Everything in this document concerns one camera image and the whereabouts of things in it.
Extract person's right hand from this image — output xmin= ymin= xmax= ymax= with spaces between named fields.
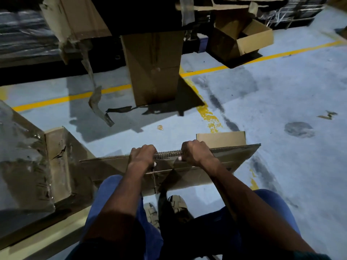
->
xmin=178 ymin=140 xmax=215 ymax=168

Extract person's left hand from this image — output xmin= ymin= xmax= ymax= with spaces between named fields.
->
xmin=127 ymin=144 xmax=158 ymax=171

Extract cardboard box with torn surface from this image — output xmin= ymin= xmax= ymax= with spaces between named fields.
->
xmin=79 ymin=131 xmax=261 ymax=197

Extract taped shiny cardboard box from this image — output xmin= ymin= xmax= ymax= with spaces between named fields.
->
xmin=0 ymin=100 xmax=56 ymax=214

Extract brown cardboard box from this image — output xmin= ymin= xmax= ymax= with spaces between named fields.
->
xmin=209 ymin=9 xmax=274 ymax=62

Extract pile of brown cardboard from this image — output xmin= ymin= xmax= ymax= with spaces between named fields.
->
xmin=39 ymin=0 xmax=288 ymax=65

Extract person's left forearm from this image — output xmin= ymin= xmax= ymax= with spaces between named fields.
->
xmin=84 ymin=165 xmax=155 ymax=241

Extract person's right forearm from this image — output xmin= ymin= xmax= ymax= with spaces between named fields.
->
xmin=209 ymin=165 xmax=315 ymax=254

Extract person's blue jeans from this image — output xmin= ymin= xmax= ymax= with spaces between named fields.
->
xmin=65 ymin=174 xmax=301 ymax=260

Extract person's right woven shoe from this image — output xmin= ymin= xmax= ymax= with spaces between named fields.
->
xmin=167 ymin=195 xmax=190 ymax=217

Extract person's woven shoe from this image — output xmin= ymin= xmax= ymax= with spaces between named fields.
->
xmin=143 ymin=203 xmax=160 ymax=230
xmin=167 ymin=195 xmax=190 ymax=217

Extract person's left woven shoe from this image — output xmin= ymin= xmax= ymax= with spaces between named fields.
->
xmin=143 ymin=203 xmax=160 ymax=230

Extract upright brown cardboard sheet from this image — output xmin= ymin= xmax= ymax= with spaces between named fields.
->
xmin=120 ymin=31 xmax=204 ymax=107

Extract hanging brown tape strip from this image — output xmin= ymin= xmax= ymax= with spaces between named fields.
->
xmin=80 ymin=48 xmax=115 ymax=127

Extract small bluish block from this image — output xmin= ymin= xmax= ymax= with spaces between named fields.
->
xmin=198 ymin=35 xmax=209 ymax=53

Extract torn tape scrap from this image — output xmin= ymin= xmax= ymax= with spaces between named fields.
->
xmin=316 ymin=110 xmax=338 ymax=120

